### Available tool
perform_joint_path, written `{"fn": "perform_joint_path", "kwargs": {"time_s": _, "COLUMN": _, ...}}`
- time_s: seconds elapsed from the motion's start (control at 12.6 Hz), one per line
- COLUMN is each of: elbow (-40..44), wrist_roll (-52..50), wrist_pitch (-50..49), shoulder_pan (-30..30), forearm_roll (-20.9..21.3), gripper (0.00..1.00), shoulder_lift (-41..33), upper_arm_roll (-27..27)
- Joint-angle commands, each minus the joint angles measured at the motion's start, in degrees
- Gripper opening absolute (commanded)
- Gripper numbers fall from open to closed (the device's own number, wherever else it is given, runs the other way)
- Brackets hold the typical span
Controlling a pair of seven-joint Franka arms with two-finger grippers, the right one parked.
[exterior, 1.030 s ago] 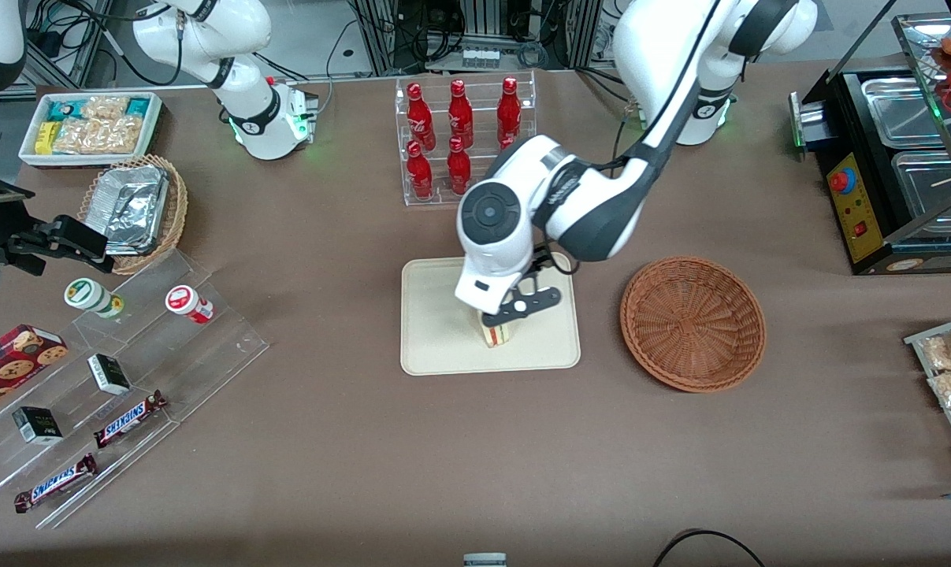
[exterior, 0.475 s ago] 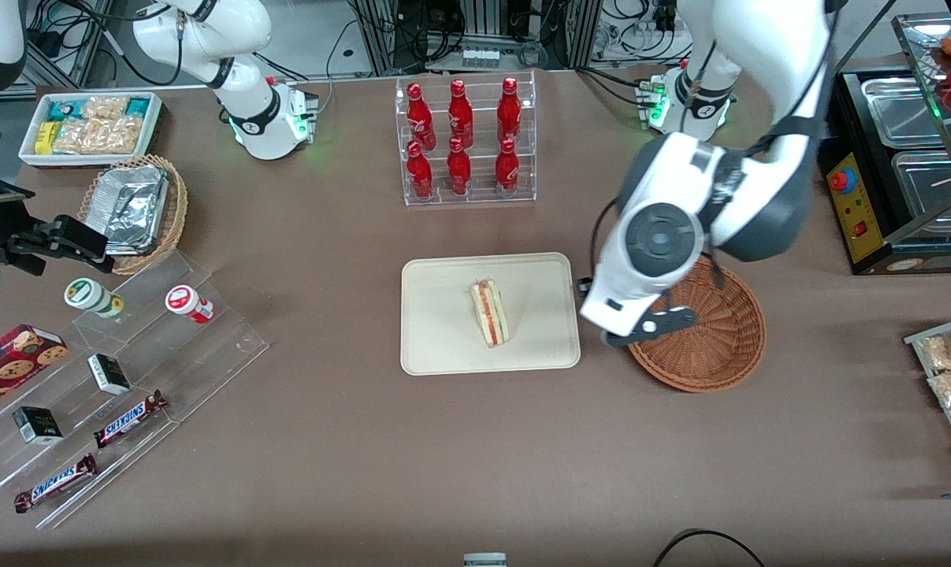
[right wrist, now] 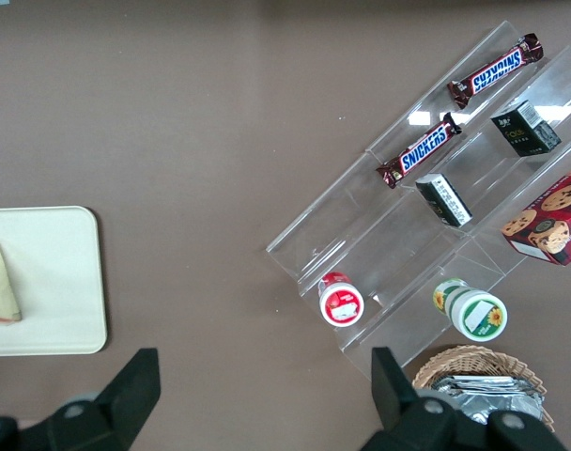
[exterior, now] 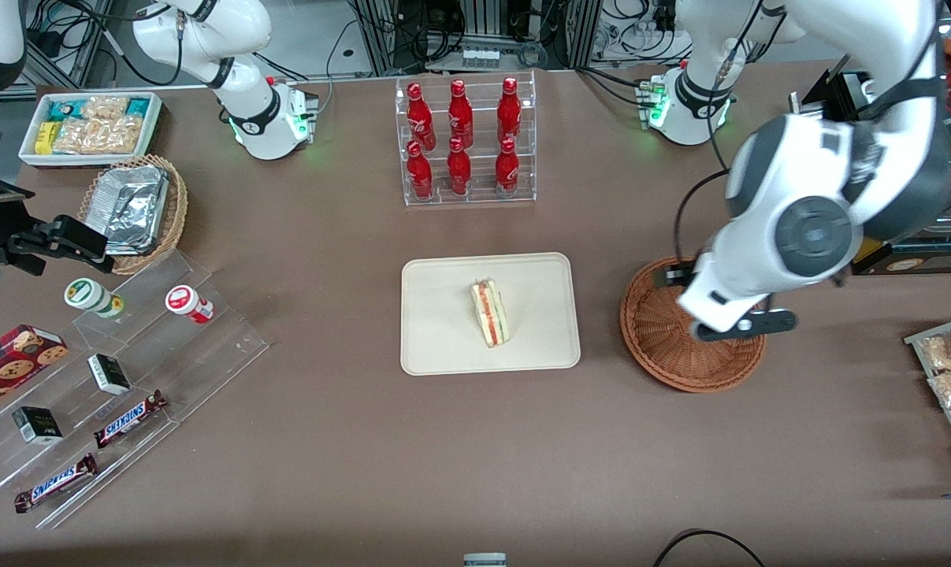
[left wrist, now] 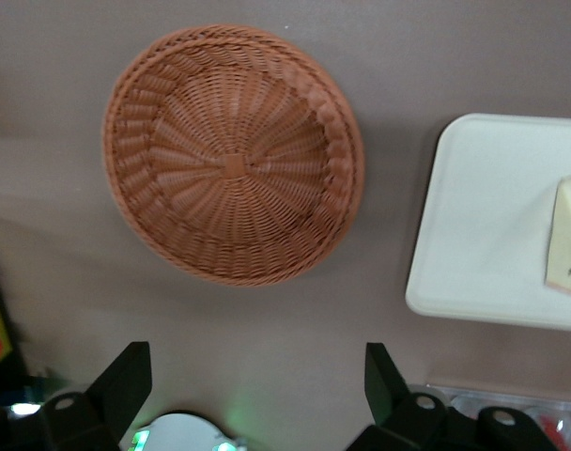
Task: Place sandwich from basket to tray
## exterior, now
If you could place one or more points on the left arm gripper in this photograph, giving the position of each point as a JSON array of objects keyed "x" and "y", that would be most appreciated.
[{"x": 674, "y": 277}]

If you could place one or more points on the triangle sandwich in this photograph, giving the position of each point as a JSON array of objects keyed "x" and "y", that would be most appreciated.
[{"x": 491, "y": 315}]

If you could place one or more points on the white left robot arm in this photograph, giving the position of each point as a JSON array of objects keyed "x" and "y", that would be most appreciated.
[{"x": 806, "y": 181}]

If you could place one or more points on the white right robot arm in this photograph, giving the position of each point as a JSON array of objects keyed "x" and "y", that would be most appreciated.
[{"x": 207, "y": 39}]

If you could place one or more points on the brown wicker basket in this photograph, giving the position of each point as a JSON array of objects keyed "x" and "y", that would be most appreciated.
[{"x": 664, "y": 346}]

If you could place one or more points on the light wicker basket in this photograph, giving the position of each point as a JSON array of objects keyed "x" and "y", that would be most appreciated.
[{"x": 174, "y": 213}]

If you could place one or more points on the white plastic snack tray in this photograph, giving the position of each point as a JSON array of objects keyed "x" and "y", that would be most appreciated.
[{"x": 26, "y": 153}]

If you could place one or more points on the cream plastic tray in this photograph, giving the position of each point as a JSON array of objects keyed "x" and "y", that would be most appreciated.
[{"x": 443, "y": 315}]

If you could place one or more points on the grey metal snack tray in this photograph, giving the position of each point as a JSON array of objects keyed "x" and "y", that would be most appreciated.
[{"x": 916, "y": 342}]

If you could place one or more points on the green lidded snack cup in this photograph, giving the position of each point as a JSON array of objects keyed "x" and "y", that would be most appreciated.
[{"x": 89, "y": 295}]

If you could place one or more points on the stacked foil containers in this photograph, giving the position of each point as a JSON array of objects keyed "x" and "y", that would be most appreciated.
[{"x": 132, "y": 209}]

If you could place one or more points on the yellow snack packet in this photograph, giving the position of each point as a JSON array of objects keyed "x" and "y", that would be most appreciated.
[{"x": 46, "y": 138}]

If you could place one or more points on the red lidded snack cup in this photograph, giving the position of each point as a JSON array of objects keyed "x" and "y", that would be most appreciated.
[{"x": 189, "y": 305}]

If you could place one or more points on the teal snack packet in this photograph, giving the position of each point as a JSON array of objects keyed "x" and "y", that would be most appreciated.
[
  {"x": 65, "y": 110},
  {"x": 138, "y": 107}
]

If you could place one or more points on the small black carton box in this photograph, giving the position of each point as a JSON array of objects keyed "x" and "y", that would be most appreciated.
[
  {"x": 38, "y": 425},
  {"x": 109, "y": 374}
]

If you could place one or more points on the red cookie box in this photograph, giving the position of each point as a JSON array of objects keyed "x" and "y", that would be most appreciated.
[{"x": 10, "y": 358}]

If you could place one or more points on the clear stepped acrylic shelf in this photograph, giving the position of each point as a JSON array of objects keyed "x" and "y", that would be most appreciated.
[{"x": 207, "y": 346}]

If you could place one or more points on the brown Snickers bar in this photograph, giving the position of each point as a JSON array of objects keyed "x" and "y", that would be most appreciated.
[
  {"x": 55, "y": 482},
  {"x": 130, "y": 418}
]

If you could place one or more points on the red cola bottle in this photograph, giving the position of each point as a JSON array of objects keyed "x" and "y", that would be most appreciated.
[
  {"x": 509, "y": 110},
  {"x": 507, "y": 169},
  {"x": 419, "y": 173},
  {"x": 460, "y": 114},
  {"x": 458, "y": 169},
  {"x": 418, "y": 114}
]

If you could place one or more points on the clear acrylic bottle rack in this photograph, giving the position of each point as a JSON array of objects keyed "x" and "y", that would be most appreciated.
[{"x": 479, "y": 197}]

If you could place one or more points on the white power strip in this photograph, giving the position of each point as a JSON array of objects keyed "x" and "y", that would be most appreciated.
[{"x": 481, "y": 57}]

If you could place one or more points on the small grey box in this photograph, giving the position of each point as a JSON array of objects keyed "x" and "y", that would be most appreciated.
[{"x": 484, "y": 561}]

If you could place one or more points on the aluminium frame post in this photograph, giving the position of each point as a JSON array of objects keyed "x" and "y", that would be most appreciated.
[
  {"x": 583, "y": 31},
  {"x": 377, "y": 35}
]

